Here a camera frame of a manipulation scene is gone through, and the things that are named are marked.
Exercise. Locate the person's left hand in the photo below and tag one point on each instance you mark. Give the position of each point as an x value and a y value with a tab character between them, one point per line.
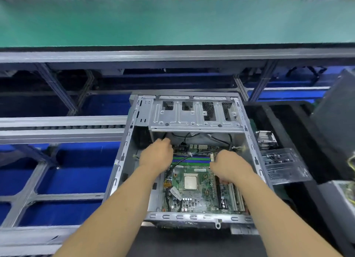
156	154

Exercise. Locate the silver square CPU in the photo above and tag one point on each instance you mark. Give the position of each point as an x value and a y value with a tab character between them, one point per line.
190	181

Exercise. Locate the green motherboard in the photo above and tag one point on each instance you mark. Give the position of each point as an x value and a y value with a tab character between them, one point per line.
199	196

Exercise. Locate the grey flat metal rail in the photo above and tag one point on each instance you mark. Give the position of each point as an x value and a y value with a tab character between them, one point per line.
61	130

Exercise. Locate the black CPU cooler fan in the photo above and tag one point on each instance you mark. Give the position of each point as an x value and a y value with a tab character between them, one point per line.
267	139

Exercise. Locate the grey power supply unit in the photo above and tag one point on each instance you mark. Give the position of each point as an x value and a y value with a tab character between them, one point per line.
339	207

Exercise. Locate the clear plastic screw tray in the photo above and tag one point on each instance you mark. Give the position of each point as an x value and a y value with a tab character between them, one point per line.
287	166

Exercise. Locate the person's right forearm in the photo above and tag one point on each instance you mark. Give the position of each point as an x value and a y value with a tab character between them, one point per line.
283	220

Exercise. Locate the person's right hand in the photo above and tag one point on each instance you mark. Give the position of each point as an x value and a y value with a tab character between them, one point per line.
232	166

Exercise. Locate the green conveyor belt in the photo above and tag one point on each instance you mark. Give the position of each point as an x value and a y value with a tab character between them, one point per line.
166	23

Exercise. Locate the grey roller conveyor rail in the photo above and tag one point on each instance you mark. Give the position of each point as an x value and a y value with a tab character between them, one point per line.
33	240

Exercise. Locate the grey metal computer case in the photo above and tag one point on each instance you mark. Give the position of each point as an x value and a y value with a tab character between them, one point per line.
136	137

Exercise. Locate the person's left forearm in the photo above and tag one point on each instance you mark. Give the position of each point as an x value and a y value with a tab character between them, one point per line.
105	215

